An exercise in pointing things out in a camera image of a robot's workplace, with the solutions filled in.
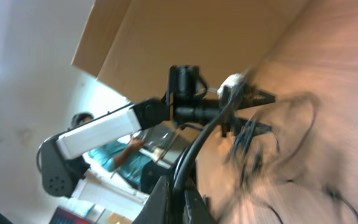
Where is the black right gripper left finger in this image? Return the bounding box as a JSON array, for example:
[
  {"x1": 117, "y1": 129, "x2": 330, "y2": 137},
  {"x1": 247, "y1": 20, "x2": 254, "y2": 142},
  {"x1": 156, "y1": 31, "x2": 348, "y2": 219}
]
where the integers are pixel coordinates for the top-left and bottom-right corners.
[{"x1": 132, "y1": 176, "x2": 170, "y2": 224}]

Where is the person in teal shirt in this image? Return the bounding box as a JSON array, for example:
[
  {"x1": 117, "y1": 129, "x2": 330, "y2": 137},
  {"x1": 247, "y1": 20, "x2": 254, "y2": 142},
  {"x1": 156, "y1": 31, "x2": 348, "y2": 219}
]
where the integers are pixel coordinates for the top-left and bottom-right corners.
[{"x1": 70, "y1": 111, "x2": 167, "y2": 192}]

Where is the thin black USB cable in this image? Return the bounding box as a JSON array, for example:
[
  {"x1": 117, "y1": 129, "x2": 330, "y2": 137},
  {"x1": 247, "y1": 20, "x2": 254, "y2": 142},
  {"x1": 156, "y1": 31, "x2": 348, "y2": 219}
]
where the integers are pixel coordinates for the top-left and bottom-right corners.
[{"x1": 222, "y1": 91, "x2": 358, "y2": 224}]

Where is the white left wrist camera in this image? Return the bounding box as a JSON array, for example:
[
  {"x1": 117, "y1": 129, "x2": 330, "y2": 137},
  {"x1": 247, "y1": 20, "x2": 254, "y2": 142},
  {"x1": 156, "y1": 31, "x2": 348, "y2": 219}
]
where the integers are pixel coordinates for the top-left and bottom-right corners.
[{"x1": 216, "y1": 73, "x2": 245, "y2": 95}]

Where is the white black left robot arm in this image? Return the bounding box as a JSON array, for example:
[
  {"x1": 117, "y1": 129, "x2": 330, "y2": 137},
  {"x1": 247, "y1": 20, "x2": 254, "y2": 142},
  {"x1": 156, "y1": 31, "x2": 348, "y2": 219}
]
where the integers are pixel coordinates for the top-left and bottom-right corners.
[{"x1": 39, "y1": 65, "x2": 276, "y2": 197}]

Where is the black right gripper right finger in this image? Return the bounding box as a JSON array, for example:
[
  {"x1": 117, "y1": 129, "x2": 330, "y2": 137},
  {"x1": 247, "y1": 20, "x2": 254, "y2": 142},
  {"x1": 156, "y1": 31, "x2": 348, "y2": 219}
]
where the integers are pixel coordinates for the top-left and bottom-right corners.
[{"x1": 183, "y1": 180, "x2": 217, "y2": 224}]

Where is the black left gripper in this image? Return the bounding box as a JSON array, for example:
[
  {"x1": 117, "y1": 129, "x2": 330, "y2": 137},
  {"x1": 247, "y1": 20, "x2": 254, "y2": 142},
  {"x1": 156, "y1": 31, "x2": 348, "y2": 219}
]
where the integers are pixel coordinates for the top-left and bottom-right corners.
[{"x1": 219, "y1": 84, "x2": 275, "y2": 137}]

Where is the brown cardboard panel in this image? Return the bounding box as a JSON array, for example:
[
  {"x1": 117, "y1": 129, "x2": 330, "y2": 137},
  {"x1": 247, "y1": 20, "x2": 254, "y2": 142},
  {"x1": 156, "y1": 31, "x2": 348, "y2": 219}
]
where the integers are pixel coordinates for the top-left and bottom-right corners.
[{"x1": 72, "y1": 0, "x2": 306, "y2": 101}]

